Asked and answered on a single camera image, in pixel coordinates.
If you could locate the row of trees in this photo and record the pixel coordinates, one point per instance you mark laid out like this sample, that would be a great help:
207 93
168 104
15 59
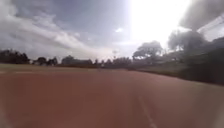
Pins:
73 61

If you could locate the red running track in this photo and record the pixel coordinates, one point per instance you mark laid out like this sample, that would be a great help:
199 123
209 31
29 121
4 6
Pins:
73 100

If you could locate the dark embankment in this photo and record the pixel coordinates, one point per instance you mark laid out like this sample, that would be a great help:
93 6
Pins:
200 66

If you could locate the tall mesh fence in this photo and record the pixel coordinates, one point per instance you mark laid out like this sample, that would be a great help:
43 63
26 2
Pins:
213 31

